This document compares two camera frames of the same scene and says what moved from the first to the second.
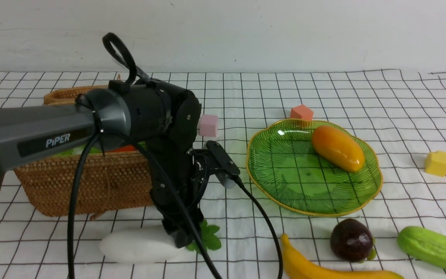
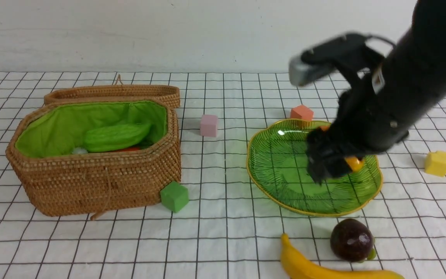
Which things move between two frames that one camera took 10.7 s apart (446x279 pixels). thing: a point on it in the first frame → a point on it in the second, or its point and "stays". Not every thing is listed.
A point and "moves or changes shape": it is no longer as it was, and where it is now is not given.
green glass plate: (287, 171) stays
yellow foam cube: (437, 163) stays
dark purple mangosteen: (350, 241) stays
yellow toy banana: (294, 268) stays
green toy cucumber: (434, 248) moves or changes shape
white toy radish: (140, 245) moves or changes shape
